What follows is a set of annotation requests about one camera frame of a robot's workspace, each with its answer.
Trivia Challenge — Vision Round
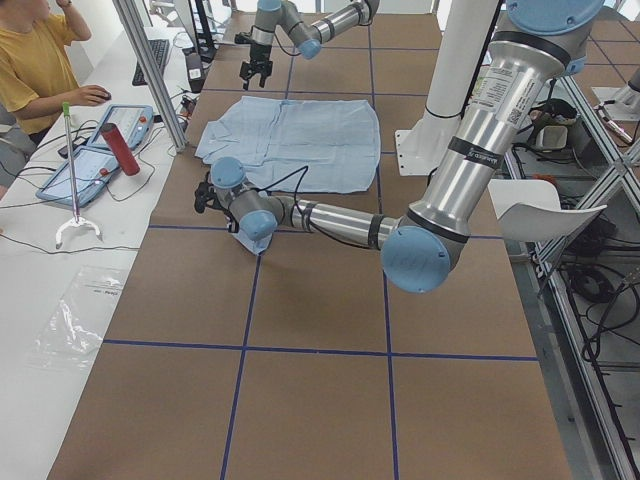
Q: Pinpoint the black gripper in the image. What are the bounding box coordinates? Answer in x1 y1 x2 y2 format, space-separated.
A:
194 173 220 214
239 43 273 90

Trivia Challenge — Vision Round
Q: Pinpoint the light blue button-up shirt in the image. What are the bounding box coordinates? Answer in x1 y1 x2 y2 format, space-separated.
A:
194 96 382 258

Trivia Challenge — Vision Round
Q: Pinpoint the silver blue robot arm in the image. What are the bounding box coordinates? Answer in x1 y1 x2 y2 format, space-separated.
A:
234 0 379 90
195 1 602 293

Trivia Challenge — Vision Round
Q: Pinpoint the black labelled box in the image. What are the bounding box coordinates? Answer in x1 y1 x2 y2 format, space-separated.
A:
185 52 206 93

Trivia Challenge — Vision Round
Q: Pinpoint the black keyboard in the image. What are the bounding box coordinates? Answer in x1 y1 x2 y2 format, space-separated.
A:
131 38 173 86

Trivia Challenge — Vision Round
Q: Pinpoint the dark red cylinder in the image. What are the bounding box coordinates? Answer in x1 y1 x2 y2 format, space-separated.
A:
100 122 140 176

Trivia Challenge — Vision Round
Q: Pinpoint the far blue teach pendant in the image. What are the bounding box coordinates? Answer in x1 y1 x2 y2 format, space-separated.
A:
87 104 153 150

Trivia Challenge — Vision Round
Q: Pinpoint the blue teach pendant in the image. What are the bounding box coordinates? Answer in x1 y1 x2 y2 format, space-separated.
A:
36 146 119 208
87 104 153 150

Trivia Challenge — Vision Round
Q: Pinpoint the near blue teach pendant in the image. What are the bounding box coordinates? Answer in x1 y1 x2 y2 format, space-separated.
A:
36 146 119 208

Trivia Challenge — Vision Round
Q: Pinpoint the reacher grabber stick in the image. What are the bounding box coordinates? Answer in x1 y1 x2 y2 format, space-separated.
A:
55 101 102 250

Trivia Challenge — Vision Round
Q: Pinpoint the clear plastic bag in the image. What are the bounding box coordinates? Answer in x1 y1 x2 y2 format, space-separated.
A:
27 266 128 371

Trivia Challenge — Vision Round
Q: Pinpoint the person in yellow shirt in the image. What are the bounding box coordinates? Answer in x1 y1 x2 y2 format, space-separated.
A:
0 0 112 191

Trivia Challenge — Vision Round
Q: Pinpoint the white plastic chair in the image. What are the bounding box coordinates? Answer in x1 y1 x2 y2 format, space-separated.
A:
488 179 607 242

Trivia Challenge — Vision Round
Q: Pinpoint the grey aluminium frame post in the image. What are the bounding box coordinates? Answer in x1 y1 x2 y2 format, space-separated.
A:
112 0 187 153

